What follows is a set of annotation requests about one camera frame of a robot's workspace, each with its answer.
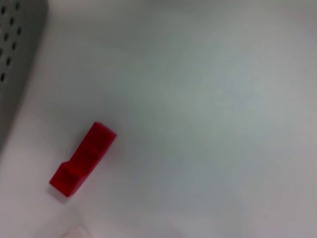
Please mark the dark red toy brick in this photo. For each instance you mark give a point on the dark red toy brick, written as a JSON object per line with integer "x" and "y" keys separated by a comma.
{"x": 81, "y": 161}

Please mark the white toy brick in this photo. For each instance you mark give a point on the white toy brick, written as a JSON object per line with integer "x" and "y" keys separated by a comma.
{"x": 76, "y": 232}

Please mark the grey perforated storage basket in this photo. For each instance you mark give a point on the grey perforated storage basket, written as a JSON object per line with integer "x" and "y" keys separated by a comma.
{"x": 15, "y": 49}

